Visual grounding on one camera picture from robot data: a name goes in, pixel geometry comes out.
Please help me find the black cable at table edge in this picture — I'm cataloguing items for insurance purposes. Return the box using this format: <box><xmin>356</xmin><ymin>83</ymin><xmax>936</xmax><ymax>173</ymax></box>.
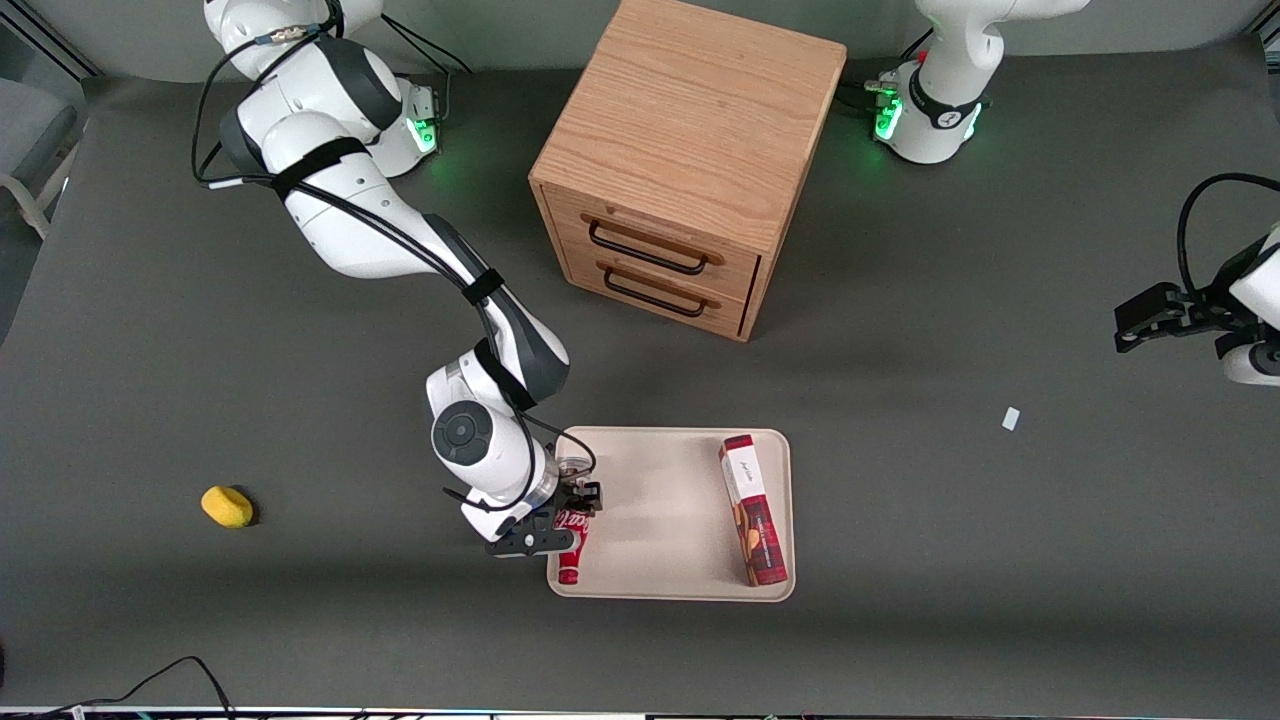
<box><xmin>0</xmin><ymin>656</ymin><xmax>237</xmax><ymax>720</ymax></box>

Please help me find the wooden drawer cabinet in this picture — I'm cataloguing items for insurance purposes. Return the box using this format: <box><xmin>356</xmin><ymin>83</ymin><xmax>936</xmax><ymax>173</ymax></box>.
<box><xmin>528</xmin><ymin>0</ymin><xmax>849</xmax><ymax>344</ymax></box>

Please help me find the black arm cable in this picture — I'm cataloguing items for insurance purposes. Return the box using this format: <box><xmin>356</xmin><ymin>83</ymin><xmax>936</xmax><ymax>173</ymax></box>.
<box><xmin>1176</xmin><ymin>173</ymin><xmax>1280</xmax><ymax>297</ymax></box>
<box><xmin>191</xmin><ymin>20</ymin><xmax>599</xmax><ymax>501</ymax></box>

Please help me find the red coke bottle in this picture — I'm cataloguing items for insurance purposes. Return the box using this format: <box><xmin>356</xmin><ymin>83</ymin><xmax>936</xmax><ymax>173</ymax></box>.
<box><xmin>555</xmin><ymin>457</ymin><xmax>598</xmax><ymax>587</ymax></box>

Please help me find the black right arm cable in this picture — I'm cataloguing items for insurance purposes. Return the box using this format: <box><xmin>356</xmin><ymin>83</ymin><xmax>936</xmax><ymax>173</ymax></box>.
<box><xmin>191</xmin><ymin>20</ymin><xmax>599</xmax><ymax>501</ymax></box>

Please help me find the black metal drawer handle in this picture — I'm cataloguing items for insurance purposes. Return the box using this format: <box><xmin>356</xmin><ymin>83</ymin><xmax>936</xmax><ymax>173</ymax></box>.
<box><xmin>603</xmin><ymin>266</ymin><xmax>708</xmax><ymax>319</ymax></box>
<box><xmin>588</xmin><ymin>218</ymin><xmax>711</xmax><ymax>276</ymax></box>

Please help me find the grey chair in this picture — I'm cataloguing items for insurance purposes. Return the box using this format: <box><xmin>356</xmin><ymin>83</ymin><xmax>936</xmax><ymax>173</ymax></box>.
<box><xmin>0</xmin><ymin>25</ymin><xmax>101</xmax><ymax>241</ymax></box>

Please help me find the beige plastic tray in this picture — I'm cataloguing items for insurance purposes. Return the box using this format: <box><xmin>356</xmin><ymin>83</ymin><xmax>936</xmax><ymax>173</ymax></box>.
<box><xmin>547</xmin><ymin>427</ymin><xmax>797</xmax><ymax>603</ymax></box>

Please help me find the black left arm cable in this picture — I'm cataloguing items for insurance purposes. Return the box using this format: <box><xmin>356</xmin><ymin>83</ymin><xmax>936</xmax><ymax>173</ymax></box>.
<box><xmin>1176</xmin><ymin>173</ymin><xmax>1280</xmax><ymax>297</ymax></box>

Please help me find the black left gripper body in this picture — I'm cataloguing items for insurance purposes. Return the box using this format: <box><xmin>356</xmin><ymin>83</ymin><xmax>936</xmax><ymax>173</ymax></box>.
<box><xmin>1114</xmin><ymin>283</ymin><xmax>1246</xmax><ymax>354</ymax></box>

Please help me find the red cookie box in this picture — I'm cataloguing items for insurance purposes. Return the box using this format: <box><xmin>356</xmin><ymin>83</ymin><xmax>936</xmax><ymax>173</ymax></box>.
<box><xmin>718</xmin><ymin>434</ymin><xmax>790</xmax><ymax>588</ymax></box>

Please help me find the yellow sponge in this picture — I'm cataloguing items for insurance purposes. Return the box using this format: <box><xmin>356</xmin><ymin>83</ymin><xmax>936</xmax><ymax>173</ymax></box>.
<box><xmin>200</xmin><ymin>485</ymin><xmax>255</xmax><ymax>529</ymax></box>

